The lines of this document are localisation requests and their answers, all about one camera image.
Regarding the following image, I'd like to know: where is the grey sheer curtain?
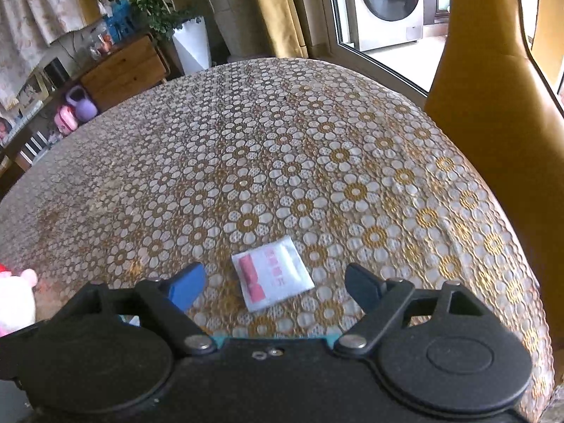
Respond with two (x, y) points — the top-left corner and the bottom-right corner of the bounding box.
(194, 0), (275, 65)

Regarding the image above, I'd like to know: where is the white packet red print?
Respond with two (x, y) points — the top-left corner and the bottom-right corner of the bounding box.
(231, 235), (316, 313)

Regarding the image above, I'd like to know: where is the photo frame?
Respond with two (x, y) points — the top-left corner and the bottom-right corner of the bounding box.
(18, 73), (51, 106)

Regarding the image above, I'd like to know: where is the white washing machine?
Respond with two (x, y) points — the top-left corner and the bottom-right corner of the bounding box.
(348, 0), (424, 52)

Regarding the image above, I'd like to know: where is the pink toy bag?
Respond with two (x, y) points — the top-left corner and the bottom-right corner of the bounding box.
(53, 105), (80, 135)

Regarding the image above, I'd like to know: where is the potted plant white pot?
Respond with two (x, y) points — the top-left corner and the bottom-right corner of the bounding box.
(92, 0), (212, 75)

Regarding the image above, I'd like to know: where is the yellow curtain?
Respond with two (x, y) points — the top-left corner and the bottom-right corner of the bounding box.
(244, 0), (309, 59)

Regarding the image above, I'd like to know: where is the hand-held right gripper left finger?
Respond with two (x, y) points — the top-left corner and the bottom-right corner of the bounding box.
(66, 262), (217, 357)

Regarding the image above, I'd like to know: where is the floral hanging cloth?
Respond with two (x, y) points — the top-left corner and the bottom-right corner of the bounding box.
(0, 0), (102, 109)

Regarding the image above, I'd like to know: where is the yellow chair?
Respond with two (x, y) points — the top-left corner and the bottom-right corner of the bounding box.
(424, 0), (564, 388)

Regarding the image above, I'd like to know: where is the wooden low cabinet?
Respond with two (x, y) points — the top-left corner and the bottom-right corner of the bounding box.
(0, 31), (172, 188)

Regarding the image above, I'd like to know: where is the black speaker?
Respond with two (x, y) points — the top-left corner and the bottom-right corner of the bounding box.
(43, 57), (71, 86)

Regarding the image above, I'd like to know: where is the purple kettlebell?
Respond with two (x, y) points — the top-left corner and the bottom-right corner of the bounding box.
(65, 86), (97, 121)

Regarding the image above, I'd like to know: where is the white plush cat toy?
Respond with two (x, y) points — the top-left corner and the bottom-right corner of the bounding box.
(0, 263), (39, 339)

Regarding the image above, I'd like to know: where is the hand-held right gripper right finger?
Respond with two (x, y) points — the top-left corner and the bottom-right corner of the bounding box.
(335, 263), (485, 356)

